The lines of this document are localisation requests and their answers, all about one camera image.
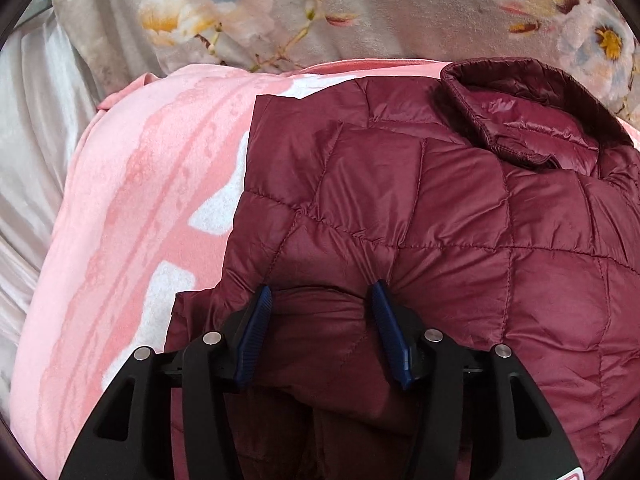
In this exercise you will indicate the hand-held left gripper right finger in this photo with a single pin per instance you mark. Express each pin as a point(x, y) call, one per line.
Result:
point(392, 335)

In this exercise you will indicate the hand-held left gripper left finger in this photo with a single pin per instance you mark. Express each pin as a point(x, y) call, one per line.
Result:
point(254, 332)

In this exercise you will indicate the maroon quilted jacket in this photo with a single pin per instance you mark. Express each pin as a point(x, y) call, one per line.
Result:
point(450, 210)

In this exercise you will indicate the pink bow print blanket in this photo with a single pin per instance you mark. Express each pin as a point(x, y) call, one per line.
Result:
point(140, 210)

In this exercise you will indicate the white satin sheet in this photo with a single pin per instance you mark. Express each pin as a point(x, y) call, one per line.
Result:
point(35, 135)

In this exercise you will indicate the grey floral blanket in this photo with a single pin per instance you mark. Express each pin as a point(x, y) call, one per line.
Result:
point(400, 10)

